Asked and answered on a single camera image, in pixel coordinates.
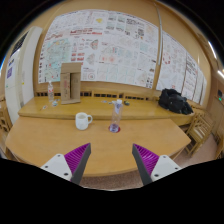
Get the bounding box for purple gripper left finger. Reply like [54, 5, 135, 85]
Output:
[41, 143, 91, 185]

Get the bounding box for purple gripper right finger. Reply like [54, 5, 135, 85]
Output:
[132, 144, 181, 185]

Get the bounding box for clear plastic water bottle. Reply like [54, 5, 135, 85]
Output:
[110, 99, 123, 126]

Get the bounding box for white ceramic mug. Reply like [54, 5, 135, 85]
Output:
[75, 112, 93, 130]

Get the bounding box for red round coaster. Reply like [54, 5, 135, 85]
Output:
[108, 125, 121, 133]

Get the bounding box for wooden chair right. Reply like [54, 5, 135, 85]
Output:
[185, 113, 215, 157]

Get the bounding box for wooden chair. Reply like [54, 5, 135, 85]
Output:
[0, 97, 12, 133]
[185, 113, 215, 157]

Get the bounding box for small items on table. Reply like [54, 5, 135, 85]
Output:
[101, 100, 130, 106]

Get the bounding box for black backpack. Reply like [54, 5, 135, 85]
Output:
[158, 89, 193, 115]

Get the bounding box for wooden chair left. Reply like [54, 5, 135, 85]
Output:
[0, 97, 12, 133]

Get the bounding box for far clear plastic bottle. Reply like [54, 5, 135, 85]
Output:
[48, 81, 54, 102]

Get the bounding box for brown cardboard box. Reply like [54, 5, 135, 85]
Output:
[60, 63, 82, 104]

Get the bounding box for white standing air conditioner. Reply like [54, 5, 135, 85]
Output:
[5, 26, 42, 121]

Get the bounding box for large right wall poster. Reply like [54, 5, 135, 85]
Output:
[156, 32, 207, 105]

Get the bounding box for large wall poster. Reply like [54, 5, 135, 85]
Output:
[156, 32, 207, 105]
[38, 10, 158, 88]

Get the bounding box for large left wall poster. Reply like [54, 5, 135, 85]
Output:
[38, 10, 158, 88]

